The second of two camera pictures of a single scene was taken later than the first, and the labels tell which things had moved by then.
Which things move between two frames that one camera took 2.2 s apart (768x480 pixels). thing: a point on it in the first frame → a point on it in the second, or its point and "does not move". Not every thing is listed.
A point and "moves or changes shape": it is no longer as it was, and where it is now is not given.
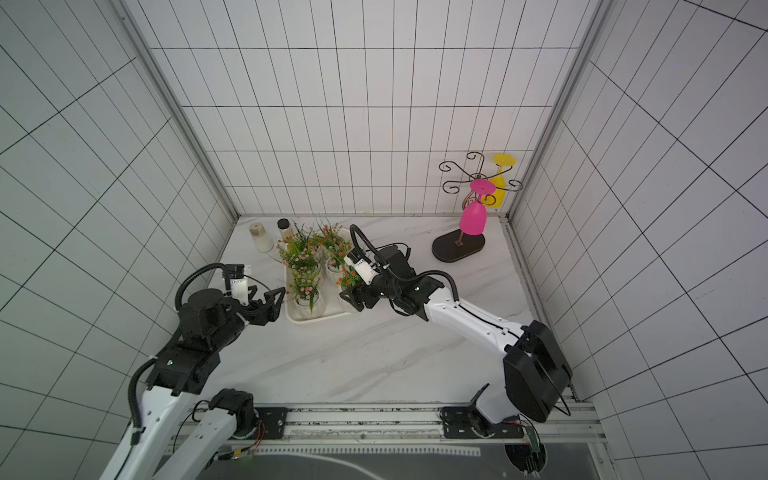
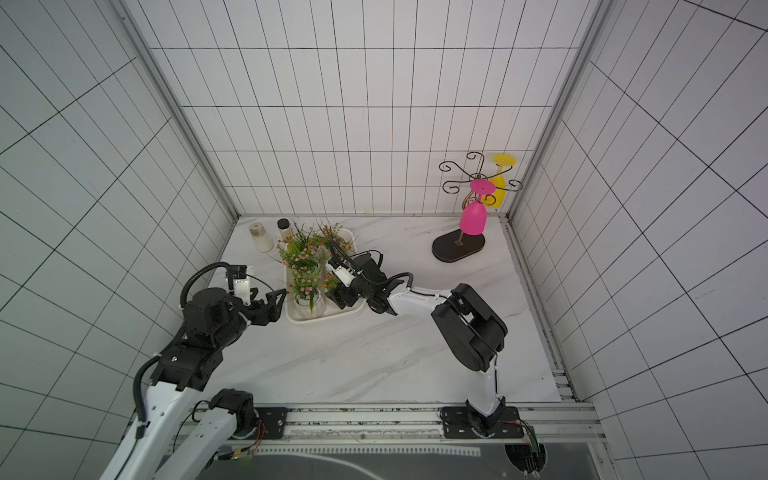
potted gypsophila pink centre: (299, 250) does not move
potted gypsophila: (350, 279) moves or changes shape
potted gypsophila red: (309, 238) does not move
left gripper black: (273, 310) does not move
